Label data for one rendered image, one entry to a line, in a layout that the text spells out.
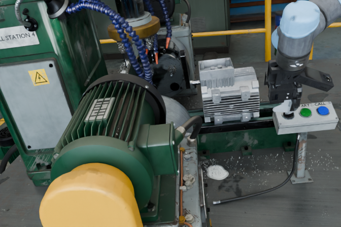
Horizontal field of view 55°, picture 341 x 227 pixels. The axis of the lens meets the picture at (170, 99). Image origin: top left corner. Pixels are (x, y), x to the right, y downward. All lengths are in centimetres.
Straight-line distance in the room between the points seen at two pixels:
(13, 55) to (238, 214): 84
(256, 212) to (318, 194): 21
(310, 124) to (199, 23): 338
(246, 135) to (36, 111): 75
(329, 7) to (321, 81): 19
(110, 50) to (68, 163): 429
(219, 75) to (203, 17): 313
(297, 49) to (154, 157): 42
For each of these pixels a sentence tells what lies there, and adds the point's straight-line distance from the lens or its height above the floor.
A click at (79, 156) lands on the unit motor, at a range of 49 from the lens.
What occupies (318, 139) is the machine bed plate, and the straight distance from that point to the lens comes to 139.
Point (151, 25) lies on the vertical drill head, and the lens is 108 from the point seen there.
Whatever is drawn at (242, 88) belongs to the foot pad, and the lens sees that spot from 115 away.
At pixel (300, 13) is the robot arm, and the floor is 141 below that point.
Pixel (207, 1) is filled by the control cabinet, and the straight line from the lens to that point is 420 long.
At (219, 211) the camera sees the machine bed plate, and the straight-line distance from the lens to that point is 109.
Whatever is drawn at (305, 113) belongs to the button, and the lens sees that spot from 103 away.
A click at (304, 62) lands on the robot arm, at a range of 82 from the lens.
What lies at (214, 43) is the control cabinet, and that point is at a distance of 435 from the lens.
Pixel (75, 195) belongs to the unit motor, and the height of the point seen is 133.
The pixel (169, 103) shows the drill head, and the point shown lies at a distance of 96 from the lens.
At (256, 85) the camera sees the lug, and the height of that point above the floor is 108.
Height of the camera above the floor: 161
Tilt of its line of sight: 28 degrees down
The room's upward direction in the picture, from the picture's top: 9 degrees counter-clockwise
